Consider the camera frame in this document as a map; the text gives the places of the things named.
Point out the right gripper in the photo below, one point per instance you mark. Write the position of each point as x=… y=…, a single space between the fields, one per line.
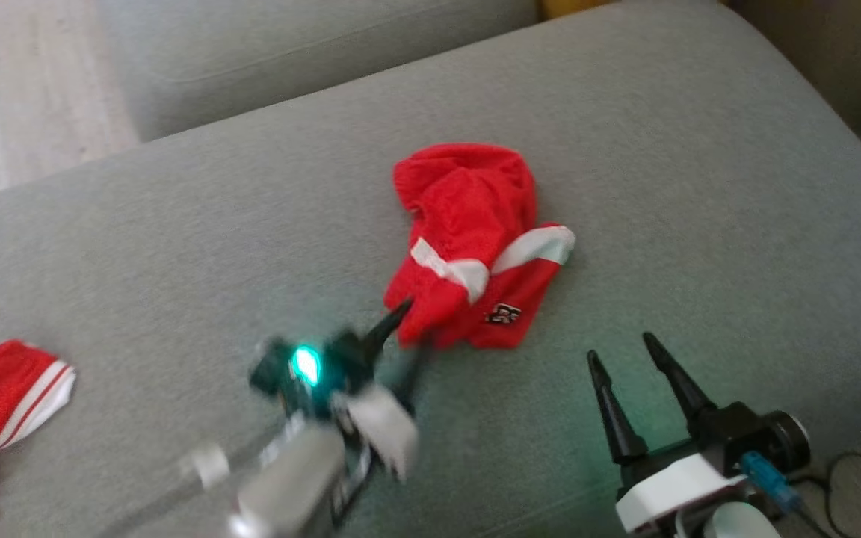
x=729 y=433

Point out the red shorts with white band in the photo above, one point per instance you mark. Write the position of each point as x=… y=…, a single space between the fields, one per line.
x=468 y=202

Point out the large grey sofa seat cushion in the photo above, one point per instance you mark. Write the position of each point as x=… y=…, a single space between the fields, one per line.
x=176 y=261

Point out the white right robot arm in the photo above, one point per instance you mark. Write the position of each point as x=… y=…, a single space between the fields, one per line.
x=737 y=523

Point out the small grey sofa cushion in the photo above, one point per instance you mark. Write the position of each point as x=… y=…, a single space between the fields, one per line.
x=288 y=52

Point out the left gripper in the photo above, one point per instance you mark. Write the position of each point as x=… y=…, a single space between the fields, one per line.
x=341 y=366

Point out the yellow upholstered furniture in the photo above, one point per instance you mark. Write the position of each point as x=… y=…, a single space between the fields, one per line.
x=572 y=6

